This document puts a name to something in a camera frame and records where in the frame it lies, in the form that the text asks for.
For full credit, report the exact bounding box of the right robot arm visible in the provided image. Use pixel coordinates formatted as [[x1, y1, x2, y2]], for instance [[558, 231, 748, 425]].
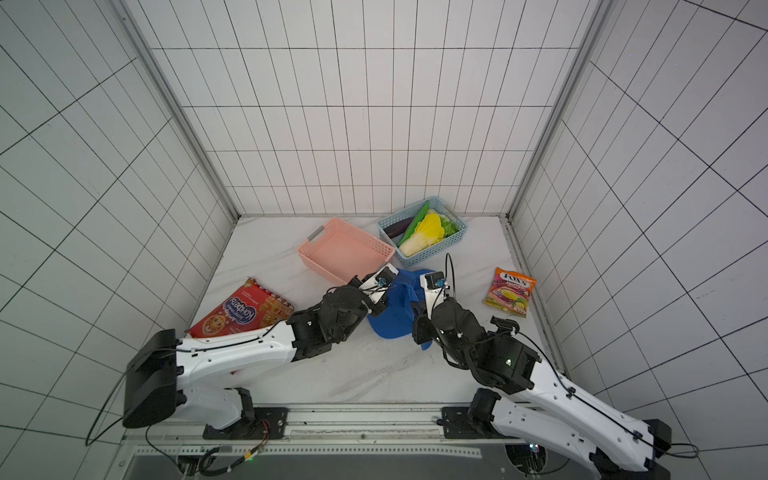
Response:
[[412, 296, 671, 479]]

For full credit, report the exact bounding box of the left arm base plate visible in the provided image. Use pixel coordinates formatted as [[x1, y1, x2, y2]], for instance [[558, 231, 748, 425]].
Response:
[[203, 407, 290, 441]]

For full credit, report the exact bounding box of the yellow napa cabbage toy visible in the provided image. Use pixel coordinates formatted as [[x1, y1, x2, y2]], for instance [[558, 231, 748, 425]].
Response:
[[399, 210, 445, 258]]

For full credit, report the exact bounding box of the pink plastic basket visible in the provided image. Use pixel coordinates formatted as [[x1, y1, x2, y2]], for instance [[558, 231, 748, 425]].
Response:
[[297, 218, 395, 286]]

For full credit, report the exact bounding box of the green lettuce toy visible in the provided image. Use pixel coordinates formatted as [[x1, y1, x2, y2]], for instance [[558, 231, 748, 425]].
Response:
[[440, 215, 459, 238]]

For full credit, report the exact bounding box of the green cucumber toy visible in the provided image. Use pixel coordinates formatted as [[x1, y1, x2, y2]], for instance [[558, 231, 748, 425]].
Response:
[[398, 201, 430, 247]]

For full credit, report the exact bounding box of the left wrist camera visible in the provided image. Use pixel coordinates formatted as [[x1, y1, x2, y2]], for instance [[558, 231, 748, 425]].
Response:
[[359, 263, 399, 289]]

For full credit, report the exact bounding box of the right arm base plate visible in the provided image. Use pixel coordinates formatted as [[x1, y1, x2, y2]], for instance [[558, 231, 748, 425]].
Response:
[[436, 407, 502, 440]]

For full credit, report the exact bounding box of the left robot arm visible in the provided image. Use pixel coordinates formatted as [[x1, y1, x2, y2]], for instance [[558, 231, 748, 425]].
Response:
[[122, 264, 398, 431]]

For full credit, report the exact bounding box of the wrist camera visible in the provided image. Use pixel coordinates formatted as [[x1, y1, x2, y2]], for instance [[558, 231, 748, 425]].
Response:
[[420, 271, 447, 317], [359, 263, 399, 289]]

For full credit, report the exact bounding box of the red cookie snack bag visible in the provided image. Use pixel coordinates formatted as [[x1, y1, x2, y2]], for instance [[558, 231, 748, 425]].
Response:
[[189, 277, 294, 339]]

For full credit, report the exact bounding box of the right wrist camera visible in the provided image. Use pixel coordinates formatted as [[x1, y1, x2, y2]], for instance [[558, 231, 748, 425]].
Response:
[[420, 271, 447, 317]]

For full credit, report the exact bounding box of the dark purple eggplant toy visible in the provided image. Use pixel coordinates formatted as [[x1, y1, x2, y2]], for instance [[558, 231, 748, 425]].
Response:
[[384, 217, 413, 238]]

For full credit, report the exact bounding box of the aluminium mounting rail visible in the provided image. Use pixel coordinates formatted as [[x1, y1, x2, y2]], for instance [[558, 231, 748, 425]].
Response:
[[125, 401, 601, 480]]

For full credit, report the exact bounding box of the orange candy bag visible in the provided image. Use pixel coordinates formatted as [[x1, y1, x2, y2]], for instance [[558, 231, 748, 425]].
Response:
[[484, 267, 537, 318]]

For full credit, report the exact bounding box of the light blue plastic basket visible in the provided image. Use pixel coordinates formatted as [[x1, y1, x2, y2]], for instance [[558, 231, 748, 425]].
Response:
[[378, 196, 467, 267]]

